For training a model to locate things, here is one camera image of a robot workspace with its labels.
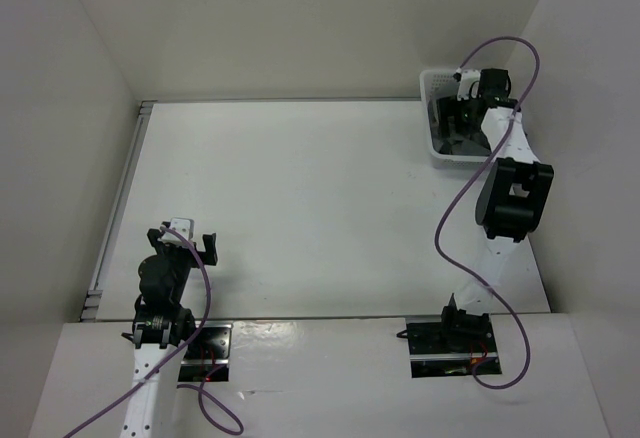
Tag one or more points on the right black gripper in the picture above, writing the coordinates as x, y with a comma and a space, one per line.
449, 107

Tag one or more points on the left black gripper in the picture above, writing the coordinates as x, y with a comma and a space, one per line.
164, 248

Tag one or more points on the grey pleated skirt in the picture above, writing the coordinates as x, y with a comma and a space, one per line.
475, 144

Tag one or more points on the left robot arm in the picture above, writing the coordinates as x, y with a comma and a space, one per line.
162, 328

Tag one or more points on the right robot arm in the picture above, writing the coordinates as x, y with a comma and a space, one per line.
510, 203

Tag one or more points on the white plastic basket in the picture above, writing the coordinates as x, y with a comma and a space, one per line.
435, 158

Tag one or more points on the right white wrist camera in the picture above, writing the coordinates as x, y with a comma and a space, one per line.
468, 81

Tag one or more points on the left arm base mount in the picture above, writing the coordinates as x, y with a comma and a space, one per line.
208, 357

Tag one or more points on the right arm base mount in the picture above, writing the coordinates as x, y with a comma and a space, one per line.
431, 354

